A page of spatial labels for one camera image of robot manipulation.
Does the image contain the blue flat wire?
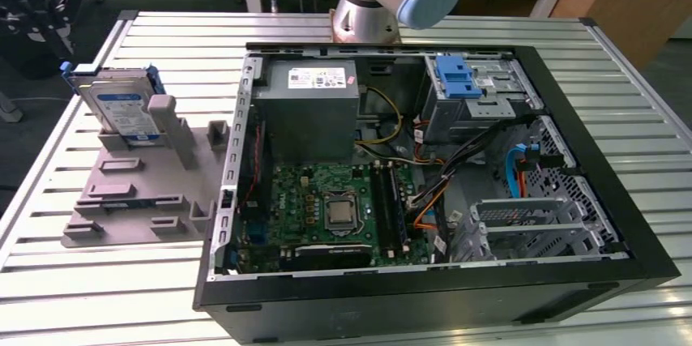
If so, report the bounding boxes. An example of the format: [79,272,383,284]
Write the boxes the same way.
[505,141,541,199]

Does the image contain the yellow wire bundle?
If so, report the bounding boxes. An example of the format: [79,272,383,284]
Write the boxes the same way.
[355,86,404,147]

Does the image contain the black wire bundle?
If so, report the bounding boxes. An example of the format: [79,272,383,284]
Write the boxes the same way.
[408,113,541,209]

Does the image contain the metal disk bay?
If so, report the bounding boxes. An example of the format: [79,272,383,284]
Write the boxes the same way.
[468,198,609,262]

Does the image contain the black PC case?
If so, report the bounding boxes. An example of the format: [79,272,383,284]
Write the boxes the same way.
[192,41,681,345]

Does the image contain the grey parts rack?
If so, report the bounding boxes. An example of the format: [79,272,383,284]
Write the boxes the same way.
[60,94,232,248]

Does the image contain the blue plastic drive latch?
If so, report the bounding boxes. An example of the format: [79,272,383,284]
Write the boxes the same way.
[435,55,485,100]

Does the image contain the silver CPU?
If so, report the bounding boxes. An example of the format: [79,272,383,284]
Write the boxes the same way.
[328,201,353,229]

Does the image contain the hard disk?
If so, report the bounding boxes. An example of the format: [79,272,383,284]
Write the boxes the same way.
[59,61,167,147]

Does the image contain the black CPU socket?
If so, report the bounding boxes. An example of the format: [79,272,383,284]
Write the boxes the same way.
[323,190,363,237]

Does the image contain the red orange drive wires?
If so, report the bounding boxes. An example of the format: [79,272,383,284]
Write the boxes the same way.
[411,117,437,163]

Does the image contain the green motherboard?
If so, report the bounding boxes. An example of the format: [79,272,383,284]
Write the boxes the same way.
[237,161,433,274]

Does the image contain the grey metal stand foot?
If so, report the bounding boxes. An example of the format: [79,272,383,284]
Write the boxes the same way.
[0,90,25,123]

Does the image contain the orange red wire bundle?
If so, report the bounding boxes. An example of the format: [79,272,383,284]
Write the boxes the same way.
[411,183,451,234]

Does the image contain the black graphics card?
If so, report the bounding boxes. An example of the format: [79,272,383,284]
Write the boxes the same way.
[277,241,375,271]

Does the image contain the wooden cabinet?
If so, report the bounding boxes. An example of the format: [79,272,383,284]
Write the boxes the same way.
[553,0,692,70]

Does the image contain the black RAM slot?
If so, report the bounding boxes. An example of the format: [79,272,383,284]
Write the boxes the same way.
[384,160,408,256]
[376,160,400,258]
[369,160,395,258]

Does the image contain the grey power supply unit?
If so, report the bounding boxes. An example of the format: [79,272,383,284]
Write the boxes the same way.
[252,58,363,164]

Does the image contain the silver metal drive cage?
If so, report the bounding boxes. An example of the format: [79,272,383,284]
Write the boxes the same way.
[420,53,545,147]

